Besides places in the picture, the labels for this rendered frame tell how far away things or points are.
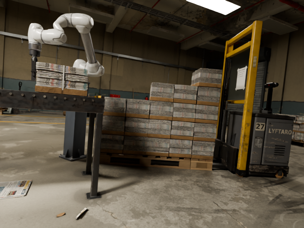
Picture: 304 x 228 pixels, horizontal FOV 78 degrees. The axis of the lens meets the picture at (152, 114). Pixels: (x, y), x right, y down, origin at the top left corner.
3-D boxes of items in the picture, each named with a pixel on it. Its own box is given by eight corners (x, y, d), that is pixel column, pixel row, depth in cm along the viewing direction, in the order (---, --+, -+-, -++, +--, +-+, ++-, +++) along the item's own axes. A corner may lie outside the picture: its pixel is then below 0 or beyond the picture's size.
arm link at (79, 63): (75, 77, 250) (76, 60, 249) (88, 78, 249) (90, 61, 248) (69, 75, 234) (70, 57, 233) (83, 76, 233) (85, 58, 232)
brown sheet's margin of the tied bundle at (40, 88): (57, 93, 173) (57, 88, 172) (58, 93, 147) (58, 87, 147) (37, 92, 165) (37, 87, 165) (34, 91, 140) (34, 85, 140)
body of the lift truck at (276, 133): (222, 159, 297) (228, 110, 293) (255, 162, 301) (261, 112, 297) (248, 177, 228) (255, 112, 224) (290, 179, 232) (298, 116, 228)
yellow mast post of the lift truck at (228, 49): (213, 153, 298) (225, 41, 289) (219, 153, 299) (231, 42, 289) (216, 154, 289) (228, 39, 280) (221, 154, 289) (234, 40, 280)
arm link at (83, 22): (90, 71, 252) (106, 72, 251) (86, 78, 241) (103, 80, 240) (73, 10, 193) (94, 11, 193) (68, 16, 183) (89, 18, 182)
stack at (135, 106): (103, 154, 268) (107, 97, 263) (183, 160, 276) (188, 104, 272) (97, 163, 229) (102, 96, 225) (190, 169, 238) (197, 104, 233)
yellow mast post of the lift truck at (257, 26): (235, 167, 232) (251, 23, 223) (241, 167, 233) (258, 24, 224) (239, 169, 223) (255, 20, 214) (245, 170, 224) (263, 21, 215)
